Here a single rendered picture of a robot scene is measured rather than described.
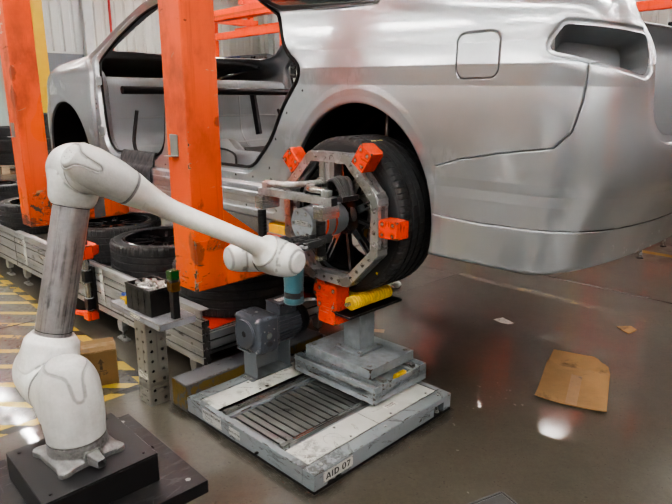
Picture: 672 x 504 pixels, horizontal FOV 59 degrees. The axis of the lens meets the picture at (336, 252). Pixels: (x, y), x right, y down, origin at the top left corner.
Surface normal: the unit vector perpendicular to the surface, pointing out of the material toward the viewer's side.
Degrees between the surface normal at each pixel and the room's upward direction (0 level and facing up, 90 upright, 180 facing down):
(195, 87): 90
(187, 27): 90
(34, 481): 1
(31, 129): 90
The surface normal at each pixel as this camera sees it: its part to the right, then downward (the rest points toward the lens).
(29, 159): 0.72, 0.18
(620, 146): 0.26, 0.23
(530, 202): -0.63, 0.20
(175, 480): 0.00, -0.97
